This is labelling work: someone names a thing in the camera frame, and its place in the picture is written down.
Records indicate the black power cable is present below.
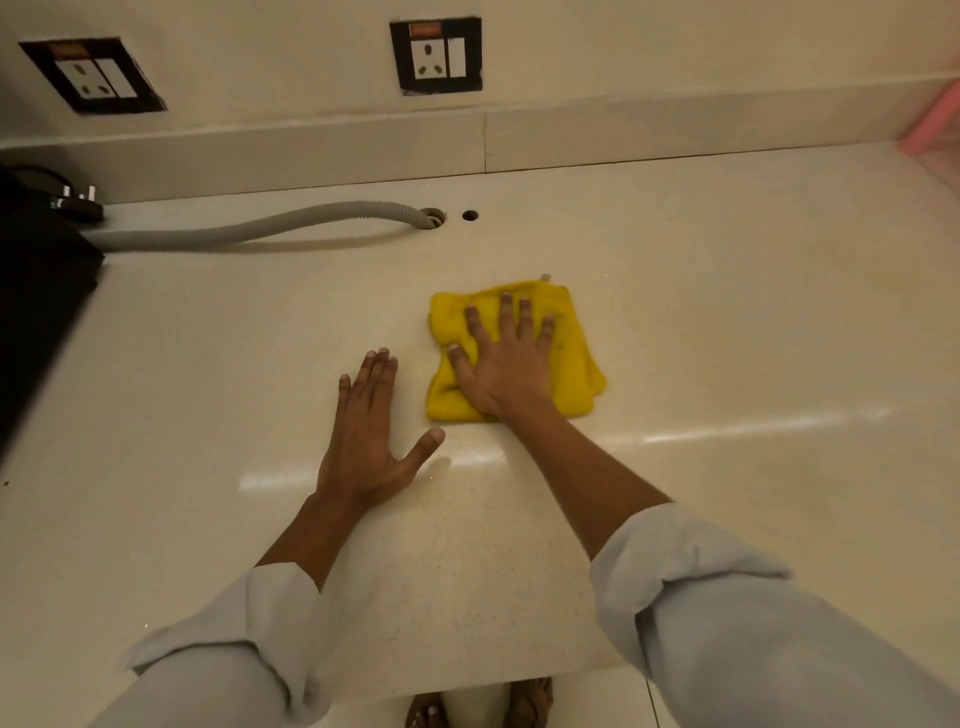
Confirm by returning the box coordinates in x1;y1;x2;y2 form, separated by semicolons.
0;164;76;198

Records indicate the grey corrugated hose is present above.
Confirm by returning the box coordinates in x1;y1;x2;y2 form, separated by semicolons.
78;200;447;253

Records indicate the person's right forearm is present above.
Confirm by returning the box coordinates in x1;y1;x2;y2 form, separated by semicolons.
491;405;960;728

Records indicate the person's left foot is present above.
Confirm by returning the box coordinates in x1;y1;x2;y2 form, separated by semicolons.
405;693;453;728

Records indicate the person's left forearm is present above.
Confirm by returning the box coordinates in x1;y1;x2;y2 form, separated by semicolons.
88;487;363;728

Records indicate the person's right hand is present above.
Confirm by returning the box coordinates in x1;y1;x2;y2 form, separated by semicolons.
447;291;558;423

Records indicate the pink plastic object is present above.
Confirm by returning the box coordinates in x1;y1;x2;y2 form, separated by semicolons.
897;78;960;157

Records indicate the person's right foot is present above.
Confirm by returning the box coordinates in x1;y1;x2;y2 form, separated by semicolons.
501;676;555;728

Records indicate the person's left hand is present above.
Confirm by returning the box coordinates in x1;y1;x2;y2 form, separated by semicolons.
315;347;447;513

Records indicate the person's foot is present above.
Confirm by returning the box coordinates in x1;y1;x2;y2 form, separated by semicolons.
501;676;555;728
405;693;453;728

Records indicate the yellow cleaning cloth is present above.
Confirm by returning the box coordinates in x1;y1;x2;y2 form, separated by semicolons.
425;279;609;423

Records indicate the black appliance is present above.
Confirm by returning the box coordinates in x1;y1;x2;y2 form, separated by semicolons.
0;168;106;460

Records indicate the black framed wall socket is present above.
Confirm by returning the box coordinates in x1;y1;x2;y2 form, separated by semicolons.
389;15;484;97
19;36;168;117

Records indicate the black power plug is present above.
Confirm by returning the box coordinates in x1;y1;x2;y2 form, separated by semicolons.
49;184;105;224

